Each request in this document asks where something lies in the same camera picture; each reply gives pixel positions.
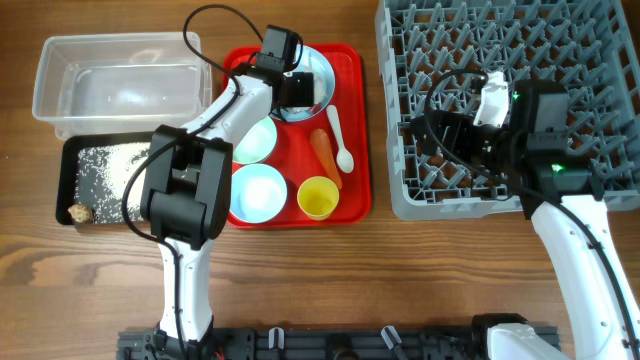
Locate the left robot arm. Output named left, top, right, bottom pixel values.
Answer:
left=140, top=25, right=314, bottom=359

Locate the spilled white rice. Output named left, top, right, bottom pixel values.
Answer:
left=74, top=142, right=150, bottom=224

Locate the yellow plastic cup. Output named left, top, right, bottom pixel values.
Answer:
left=296, top=176, right=340, bottom=221

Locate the light blue bowl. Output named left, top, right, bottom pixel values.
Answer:
left=230, top=164, right=288, bottom=224

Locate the light blue plate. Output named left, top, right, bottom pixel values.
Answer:
left=280, top=45, right=336, bottom=123

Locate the brown food scrap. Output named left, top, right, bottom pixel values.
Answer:
left=67, top=204, right=95, bottom=224

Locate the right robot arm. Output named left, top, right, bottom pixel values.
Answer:
left=410, top=75, right=639, bottom=359

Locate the white plastic spoon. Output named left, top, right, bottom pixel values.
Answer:
left=326, top=105, right=355, bottom=173

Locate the grey-blue dishwasher rack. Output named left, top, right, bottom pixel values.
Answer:
left=375, top=0, right=639, bottom=220

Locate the red plastic tray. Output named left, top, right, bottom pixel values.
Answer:
left=228, top=43, right=372, bottom=230

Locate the mint green bowl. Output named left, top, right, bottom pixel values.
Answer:
left=233, top=117, right=278, bottom=165

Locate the black mounting rail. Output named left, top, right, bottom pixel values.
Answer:
left=116, top=324, right=561, bottom=360

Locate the black waste tray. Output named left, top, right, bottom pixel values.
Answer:
left=55, top=132, right=151, bottom=226

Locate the clear plastic bin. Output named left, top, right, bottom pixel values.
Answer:
left=32, top=32, right=214, bottom=139

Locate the orange carrot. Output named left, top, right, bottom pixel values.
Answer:
left=310, top=129, right=342, bottom=189

